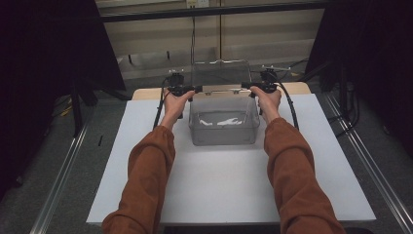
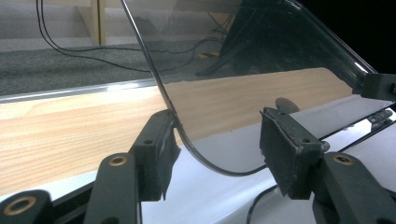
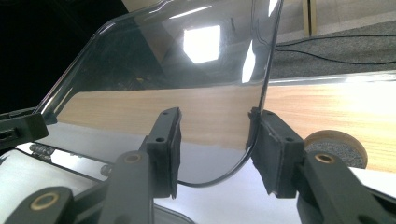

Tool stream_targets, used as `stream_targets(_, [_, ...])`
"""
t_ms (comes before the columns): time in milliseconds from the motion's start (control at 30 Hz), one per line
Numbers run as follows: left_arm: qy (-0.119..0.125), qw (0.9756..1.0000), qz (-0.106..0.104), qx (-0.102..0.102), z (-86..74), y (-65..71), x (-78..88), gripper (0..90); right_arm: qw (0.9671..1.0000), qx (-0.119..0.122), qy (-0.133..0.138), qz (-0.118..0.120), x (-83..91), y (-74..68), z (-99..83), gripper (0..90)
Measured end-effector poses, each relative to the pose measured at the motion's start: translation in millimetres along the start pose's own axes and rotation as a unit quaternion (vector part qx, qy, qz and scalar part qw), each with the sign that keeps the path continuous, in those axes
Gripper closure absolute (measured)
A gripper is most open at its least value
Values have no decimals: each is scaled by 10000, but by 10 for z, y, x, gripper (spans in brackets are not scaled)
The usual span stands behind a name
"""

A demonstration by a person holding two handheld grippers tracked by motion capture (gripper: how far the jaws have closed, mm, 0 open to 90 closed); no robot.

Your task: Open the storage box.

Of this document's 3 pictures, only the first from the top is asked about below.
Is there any person's right hand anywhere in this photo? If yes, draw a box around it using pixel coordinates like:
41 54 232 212
250 86 282 126

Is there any black horizontal bar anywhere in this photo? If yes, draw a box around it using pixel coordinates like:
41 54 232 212
100 1 327 23

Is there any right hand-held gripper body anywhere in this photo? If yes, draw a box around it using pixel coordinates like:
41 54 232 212
259 65 292 94

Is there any white board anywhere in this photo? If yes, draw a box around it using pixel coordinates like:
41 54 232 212
86 93 377 226

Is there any person's left hand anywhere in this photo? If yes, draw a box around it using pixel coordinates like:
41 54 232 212
160 90 196 132

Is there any transparent plastic storage box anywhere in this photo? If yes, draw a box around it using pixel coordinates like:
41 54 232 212
188 93 261 146

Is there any aluminium rail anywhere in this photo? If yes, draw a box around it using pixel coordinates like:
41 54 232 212
322 92 413 234
28 120 93 234

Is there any bundle of black cables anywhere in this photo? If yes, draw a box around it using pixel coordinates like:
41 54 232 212
327 81 362 138

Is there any wooden table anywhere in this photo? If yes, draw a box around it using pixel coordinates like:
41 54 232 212
131 81 312 101

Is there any transparent plastic box lid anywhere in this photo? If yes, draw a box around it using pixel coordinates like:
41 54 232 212
190 58 253 96

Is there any left hand-held gripper black cable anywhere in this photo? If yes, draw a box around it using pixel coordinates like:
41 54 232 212
152 76 173 130

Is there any white wall socket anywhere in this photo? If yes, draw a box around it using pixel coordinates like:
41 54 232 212
185 0 210 10

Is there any long black floor cable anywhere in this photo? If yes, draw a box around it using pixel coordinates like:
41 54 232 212
189 16 310 82

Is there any black curtain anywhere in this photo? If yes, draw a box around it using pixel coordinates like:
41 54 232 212
0 0 127 203
305 0 413 159

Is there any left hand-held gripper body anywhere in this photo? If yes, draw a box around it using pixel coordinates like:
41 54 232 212
166 68 196 98

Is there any hand-held gripper black cable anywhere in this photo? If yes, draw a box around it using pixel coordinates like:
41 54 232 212
152 76 173 130
275 81 300 132

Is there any black metal stand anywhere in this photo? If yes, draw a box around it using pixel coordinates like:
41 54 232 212
69 77 99 138

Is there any right hand-held gripper black cable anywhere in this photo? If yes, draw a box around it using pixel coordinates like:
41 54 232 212
275 81 300 132

